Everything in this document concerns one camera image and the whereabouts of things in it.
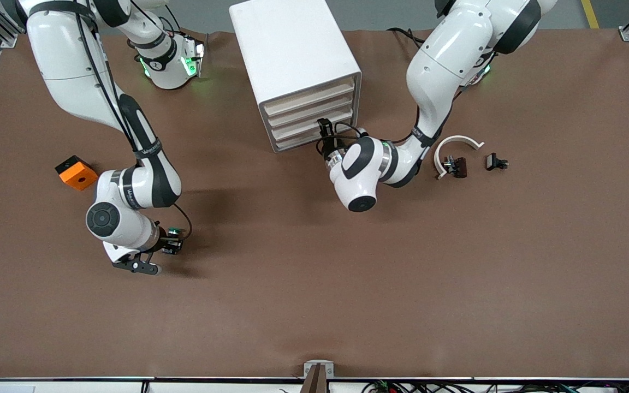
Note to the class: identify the silver table edge rail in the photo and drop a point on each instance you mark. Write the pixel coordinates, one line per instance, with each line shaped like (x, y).
(129, 378)

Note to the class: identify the black push button switch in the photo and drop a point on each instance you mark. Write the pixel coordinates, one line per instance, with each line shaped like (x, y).
(493, 161)

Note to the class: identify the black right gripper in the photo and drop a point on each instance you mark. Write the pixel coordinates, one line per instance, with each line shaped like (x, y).
(165, 243)

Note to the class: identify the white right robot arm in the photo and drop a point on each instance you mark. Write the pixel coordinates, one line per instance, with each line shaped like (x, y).
(63, 54)

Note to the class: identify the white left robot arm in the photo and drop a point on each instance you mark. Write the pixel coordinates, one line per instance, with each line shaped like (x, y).
(445, 60)

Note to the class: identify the grey metal bracket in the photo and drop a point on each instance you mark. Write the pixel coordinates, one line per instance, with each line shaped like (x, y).
(319, 368)

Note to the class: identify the orange block with black cap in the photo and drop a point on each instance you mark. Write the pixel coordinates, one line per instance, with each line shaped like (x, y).
(79, 177)

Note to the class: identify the white lowest cabinet drawer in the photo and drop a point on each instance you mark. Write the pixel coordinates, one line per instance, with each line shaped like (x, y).
(309, 136)

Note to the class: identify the brown post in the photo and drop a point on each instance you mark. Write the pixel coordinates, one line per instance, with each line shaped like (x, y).
(314, 382)

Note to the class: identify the brown cylinder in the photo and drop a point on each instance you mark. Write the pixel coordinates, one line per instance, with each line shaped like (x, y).
(460, 168)

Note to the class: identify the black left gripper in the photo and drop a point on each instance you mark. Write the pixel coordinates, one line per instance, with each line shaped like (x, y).
(327, 146)

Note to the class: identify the yellow floor tape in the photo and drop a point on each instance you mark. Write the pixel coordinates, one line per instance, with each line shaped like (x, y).
(590, 13)

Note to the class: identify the brown table mat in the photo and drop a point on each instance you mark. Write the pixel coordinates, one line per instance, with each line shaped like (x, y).
(314, 300)

